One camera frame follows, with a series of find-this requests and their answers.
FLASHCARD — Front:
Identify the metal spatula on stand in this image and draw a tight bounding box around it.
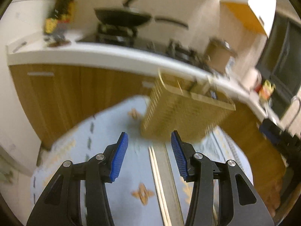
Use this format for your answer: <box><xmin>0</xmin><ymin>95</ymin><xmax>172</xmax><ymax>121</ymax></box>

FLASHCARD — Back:
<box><xmin>43</xmin><ymin>34</ymin><xmax>71</xmax><ymax>48</ymax></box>

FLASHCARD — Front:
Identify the red label sauce bottle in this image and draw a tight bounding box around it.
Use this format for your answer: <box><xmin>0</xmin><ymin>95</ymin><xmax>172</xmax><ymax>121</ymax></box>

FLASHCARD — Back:
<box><xmin>44</xmin><ymin>0</ymin><xmax>75</xmax><ymax>35</ymax></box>

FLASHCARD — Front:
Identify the patterned blue tablecloth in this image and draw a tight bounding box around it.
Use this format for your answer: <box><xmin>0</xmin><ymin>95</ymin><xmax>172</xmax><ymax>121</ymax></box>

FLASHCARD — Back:
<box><xmin>30</xmin><ymin>95</ymin><xmax>255</xmax><ymax>226</ymax></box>

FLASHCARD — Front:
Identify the tan plastic utensil basket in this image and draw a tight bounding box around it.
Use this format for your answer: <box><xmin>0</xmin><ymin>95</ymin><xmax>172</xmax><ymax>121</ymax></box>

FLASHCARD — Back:
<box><xmin>141</xmin><ymin>70</ymin><xmax>236</xmax><ymax>142</ymax></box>

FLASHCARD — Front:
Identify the brown rice cooker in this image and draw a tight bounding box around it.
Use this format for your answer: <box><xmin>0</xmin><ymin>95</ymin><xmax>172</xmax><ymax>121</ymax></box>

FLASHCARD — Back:
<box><xmin>204</xmin><ymin>37</ymin><xmax>237</xmax><ymax>73</ymax></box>

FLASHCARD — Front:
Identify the yellow oil bottle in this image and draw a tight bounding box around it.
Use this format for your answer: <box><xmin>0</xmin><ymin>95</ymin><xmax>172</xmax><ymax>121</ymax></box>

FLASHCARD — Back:
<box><xmin>258</xmin><ymin>80</ymin><xmax>276</xmax><ymax>102</ymax></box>

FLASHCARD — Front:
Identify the dark window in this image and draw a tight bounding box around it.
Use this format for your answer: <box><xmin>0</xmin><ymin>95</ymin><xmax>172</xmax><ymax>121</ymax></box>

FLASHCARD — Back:
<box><xmin>256</xmin><ymin>13</ymin><xmax>301</xmax><ymax>118</ymax></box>

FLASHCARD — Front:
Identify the black gas stove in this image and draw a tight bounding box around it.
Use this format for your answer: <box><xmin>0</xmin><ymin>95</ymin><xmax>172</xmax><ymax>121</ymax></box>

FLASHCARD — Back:
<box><xmin>77</xmin><ymin>24</ymin><xmax>212</xmax><ymax>69</ymax></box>

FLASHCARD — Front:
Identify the white orange wall cabinet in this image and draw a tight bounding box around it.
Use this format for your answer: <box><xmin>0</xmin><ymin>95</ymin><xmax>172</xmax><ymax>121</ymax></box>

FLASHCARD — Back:
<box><xmin>220</xmin><ymin>0</ymin><xmax>277</xmax><ymax>37</ymax></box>

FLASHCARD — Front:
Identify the black wok with lid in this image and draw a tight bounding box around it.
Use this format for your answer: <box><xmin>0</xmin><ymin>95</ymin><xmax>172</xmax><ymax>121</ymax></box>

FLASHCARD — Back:
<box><xmin>94</xmin><ymin>0</ymin><xmax>189</xmax><ymax>30</ymax></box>

